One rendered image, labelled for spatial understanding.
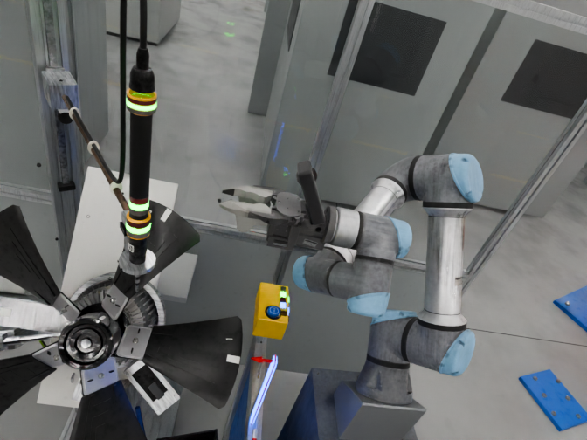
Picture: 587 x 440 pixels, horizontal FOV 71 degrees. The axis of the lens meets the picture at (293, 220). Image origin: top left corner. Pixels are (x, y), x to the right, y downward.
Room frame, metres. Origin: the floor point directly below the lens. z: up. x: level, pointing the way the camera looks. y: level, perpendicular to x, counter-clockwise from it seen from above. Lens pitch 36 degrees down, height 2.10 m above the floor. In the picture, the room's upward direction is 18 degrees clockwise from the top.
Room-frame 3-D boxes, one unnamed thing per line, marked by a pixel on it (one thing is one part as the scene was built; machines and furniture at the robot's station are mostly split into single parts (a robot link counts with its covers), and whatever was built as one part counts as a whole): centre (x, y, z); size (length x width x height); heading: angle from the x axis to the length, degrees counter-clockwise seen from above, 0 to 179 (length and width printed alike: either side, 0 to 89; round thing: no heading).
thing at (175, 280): (1.09, 0.49, 0.84); 0.36 x 0.24 x 0.03; 101
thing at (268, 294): (0.93, -0.02, 1.02); 0.16 x 0.10 x 0.11; 11
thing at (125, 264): (0.58, 0.29, 1.50); 0.09 x 0.07 x 0.10; 46
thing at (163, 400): (0.61, 0.23, 0.98); 0.20 x 0.16 x 0.20; 11
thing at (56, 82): (1.01, 0.73, 1.55); 0.10 x 0.07 x 0.08; 46
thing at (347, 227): (0.65, -0.09, 1.64); 0.08 x 0.05 x 0.08; 11
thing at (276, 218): (0.59, 0.04, 1.66); 0.09 x 0.05 x 0.02; 110
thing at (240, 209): (0.58, 0.09, 1.64); 0.09 x 0.03 x 0.06; 110
